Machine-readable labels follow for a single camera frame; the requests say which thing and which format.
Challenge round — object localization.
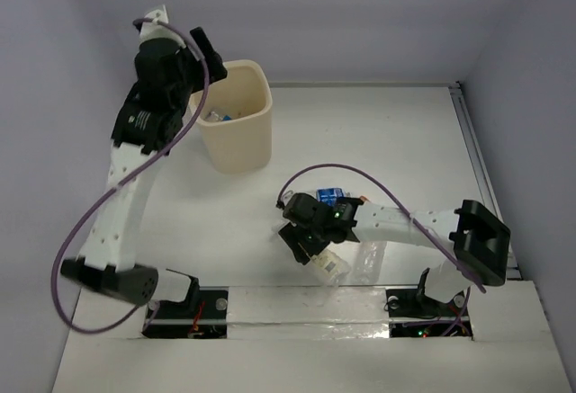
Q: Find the aluminium table edge rail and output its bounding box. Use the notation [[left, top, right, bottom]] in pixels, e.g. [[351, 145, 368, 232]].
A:
[[449, 81, 521, 280]]

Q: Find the large bottle yellow label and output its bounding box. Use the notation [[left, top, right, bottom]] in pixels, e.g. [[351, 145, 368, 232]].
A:
[[272, 222, 351, 287]]

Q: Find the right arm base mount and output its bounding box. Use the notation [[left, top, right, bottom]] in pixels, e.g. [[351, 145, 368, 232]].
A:
[[383, 269, 473, 339]]

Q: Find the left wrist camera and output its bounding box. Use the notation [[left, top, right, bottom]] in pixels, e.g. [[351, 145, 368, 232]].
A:
[[134, 4, 184, 47]]

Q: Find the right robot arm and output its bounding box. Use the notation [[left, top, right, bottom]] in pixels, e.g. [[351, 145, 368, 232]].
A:
[[278, 192, 511, 314]]

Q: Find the crushed clear bottle white cap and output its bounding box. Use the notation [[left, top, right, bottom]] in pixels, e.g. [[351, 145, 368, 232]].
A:
[[351, 241, 387, 285]]

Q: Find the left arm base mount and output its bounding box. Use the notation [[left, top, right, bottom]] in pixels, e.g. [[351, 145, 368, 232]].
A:
[[142, 277, 229, 339]]

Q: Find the clear bottle blue cap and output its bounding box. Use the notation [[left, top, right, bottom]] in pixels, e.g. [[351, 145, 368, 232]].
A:
[[203, 107, 232, 123]]

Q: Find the beige plastic waste bin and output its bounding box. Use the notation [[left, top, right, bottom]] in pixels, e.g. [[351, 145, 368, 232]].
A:
[[196, 59, 273, 174]]

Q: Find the clear bottle blue label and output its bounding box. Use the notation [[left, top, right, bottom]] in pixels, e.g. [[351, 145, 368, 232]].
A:
[[310, 187, 351, 206]]

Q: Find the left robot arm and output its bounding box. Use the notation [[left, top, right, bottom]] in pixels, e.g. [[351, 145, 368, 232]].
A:
[[52, 19, 228, 317]]

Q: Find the silver foil tape strip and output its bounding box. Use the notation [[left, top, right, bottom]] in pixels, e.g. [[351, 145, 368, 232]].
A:
[[226, 286, 390, 341]]

